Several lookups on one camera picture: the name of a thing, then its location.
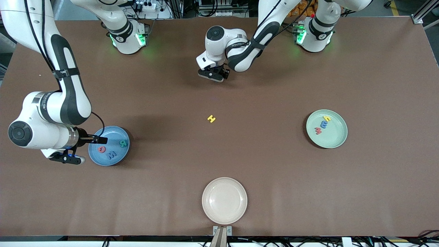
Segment blue plate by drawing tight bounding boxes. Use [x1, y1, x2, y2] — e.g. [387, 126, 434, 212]
[88, 126, 130, 167]

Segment white power strip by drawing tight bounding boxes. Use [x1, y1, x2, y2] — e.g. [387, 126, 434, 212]
[135, 2, 158, 12]

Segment green plate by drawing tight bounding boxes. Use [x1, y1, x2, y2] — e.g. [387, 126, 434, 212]
[306, 109, 348, 149]

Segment orange snack bags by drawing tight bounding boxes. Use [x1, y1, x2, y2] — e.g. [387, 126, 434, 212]
[290, 0, 316, 17]

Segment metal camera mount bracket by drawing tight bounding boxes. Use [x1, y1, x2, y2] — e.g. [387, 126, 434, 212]
[210, 225, 233, 247]

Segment beige plate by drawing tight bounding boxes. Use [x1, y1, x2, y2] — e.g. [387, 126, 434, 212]
[202, 177, 248, 225]

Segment aluminium frame profile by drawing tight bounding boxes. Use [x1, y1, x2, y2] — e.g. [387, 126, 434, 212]
[412, 0, 439, 24]

